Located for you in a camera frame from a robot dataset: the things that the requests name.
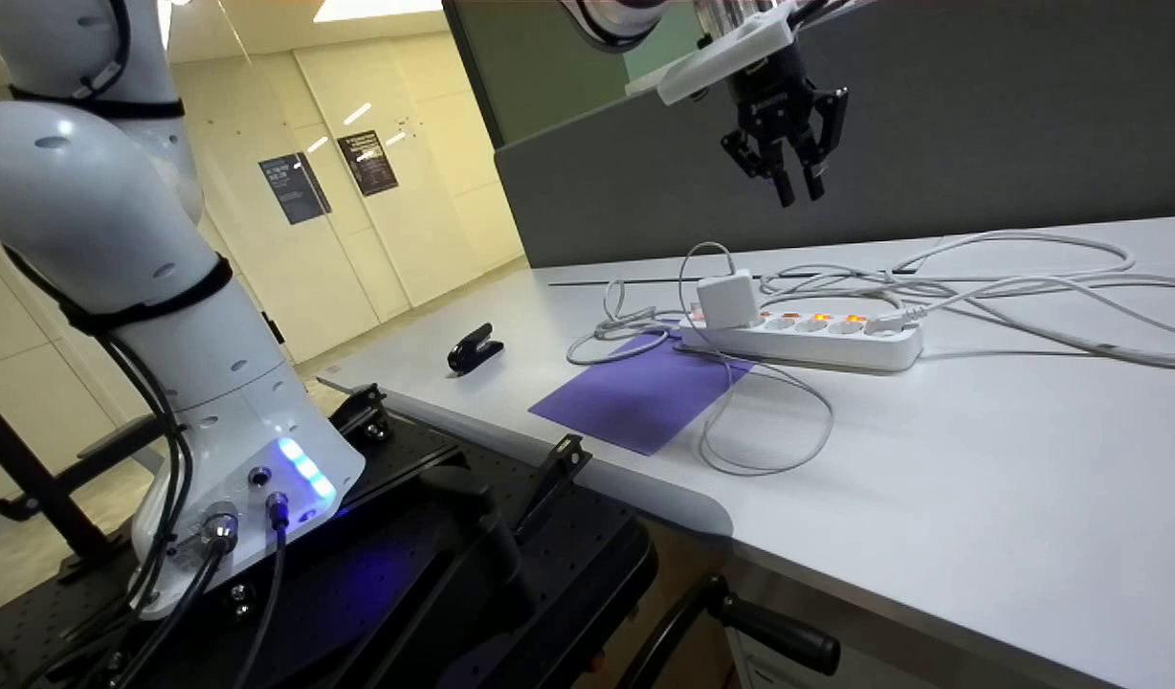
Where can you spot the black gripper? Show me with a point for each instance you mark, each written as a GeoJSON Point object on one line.
{"type": "Point", "coordinates": [778, 102]}

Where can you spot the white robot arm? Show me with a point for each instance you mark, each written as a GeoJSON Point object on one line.
{"type": "Point", "coordinates": [102, 204]}

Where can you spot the white charger adapter block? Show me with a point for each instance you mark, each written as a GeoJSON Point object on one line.
{"type": "Point", "coordinates": [727, 305]}

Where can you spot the grey partition panel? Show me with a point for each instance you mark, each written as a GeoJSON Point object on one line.
{"type": "Point", "coordinates": [993, 129]}

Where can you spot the white multi-socket power strip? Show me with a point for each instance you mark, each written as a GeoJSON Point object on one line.
{"type": "Point", "coordinates": [856, 341]}

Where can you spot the olive green partition panel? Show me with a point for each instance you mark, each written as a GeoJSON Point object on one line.
{"type": "Point", "coordinates": [534, 64]}

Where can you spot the purple paper sheet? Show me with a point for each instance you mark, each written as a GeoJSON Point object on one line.
{"type": "Point", "coordinates": [637, 397]}

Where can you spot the black stapler red label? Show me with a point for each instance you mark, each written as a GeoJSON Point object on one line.
{"type": "Point", "coordinates": [473, 348]}

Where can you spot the ceiling light panel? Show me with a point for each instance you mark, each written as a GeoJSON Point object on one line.
{"type": "Point", "coordinates": [375, 8]}

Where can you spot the black robot mounting cart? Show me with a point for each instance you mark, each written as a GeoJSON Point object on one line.
{"type": "Point", "coordinates": [394, 586]}

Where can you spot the black metal stand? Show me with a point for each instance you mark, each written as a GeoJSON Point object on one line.
{"type": "Point", "coordinates": [31, 482]}

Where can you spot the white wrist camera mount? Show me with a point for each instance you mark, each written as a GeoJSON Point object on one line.
{"type": "Point", "coordinates": [722, 55]}

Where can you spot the dark wall poster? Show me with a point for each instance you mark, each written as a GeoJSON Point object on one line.
{"type": "Point", "coordinates": [290, 189]}
{"type": "Point", "coordinates": [368, 161]}

